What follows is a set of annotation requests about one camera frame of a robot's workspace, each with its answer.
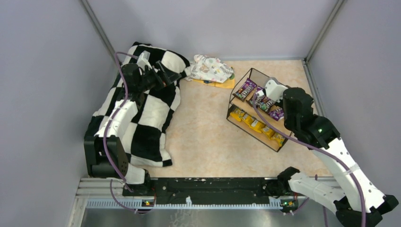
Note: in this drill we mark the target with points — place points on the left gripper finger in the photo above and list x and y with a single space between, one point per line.
151 76
164 76

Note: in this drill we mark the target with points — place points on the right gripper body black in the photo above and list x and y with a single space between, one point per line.
261 97

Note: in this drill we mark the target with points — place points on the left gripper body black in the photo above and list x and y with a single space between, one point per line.
159 78

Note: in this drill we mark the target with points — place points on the brown M&M bag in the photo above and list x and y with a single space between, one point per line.
265 103

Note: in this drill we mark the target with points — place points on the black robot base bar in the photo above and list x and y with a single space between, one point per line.
226 190

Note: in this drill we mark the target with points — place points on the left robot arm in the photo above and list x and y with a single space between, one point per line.
104 152

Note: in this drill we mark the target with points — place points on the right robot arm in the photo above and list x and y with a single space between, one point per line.
357 202

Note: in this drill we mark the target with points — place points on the purple M&M bag on shelf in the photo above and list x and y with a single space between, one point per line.
243 92

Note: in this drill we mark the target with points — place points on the yellow M&M bags lower shelf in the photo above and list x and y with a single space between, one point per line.
257 126

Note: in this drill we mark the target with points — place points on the floral white cloth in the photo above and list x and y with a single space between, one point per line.
207 68

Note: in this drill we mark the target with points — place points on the black white checkered pillow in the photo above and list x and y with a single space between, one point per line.
145 138

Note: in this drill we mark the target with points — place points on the yellow cloth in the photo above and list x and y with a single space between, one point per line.
228 84

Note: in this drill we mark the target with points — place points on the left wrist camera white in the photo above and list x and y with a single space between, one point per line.
143 61

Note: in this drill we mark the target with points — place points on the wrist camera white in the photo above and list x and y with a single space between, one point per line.
143 61
273 90

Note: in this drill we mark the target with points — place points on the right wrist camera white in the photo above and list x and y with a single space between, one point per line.
273 90

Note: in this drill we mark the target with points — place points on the black wire wooden shelf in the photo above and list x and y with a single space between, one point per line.
252 136

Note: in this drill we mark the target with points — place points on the white toothed rail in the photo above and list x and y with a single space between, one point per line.
143 204

